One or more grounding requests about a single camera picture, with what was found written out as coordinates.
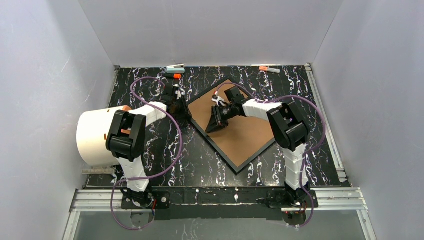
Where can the aluminium rail frame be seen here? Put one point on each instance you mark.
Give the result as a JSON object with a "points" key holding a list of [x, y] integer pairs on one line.
{"points": [[342, 214]]}

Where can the orange white marker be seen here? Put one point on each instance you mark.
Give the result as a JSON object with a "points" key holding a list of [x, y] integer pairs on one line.
{"points": [[269, 69]]}

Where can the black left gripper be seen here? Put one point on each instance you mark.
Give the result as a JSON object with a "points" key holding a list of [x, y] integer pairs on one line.
{"points": [[180, 108]]}

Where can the wooden ruler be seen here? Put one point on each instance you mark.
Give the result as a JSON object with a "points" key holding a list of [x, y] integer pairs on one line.
{"points": [[98, 171]]}

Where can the black picture frame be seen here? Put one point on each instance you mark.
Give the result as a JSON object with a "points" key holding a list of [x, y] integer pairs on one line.
{"points": [[232, 165]]}

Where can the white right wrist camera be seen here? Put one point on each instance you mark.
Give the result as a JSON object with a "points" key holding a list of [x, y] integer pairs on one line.
{"points": [[219, 101]]}

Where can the white cylinder orange lid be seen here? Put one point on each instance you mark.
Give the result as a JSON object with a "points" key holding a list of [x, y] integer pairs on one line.
{"points": [[91, 135]]}

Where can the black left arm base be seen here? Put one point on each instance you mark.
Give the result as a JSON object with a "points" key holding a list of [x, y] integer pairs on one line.
{"points": [[149, 199]]}

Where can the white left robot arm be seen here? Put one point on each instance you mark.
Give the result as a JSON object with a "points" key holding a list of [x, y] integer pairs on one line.
{"points": [[127, 134]]}

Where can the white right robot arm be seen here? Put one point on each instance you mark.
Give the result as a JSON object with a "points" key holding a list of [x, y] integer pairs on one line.
{"points": [[287, 124]]}

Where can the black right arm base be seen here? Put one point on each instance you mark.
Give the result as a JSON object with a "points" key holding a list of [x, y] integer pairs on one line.
{"points": [[277, 198]]}

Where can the black orange marker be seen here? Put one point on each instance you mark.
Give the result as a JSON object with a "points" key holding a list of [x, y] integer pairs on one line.
{"points": [[172, 75]]}

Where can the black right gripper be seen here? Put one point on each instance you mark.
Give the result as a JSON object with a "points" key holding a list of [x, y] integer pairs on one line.
{"points": [[219, 116]]}

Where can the brown backing board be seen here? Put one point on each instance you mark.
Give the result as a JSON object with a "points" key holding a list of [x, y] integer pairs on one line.
{"points": [[242, 132]]}

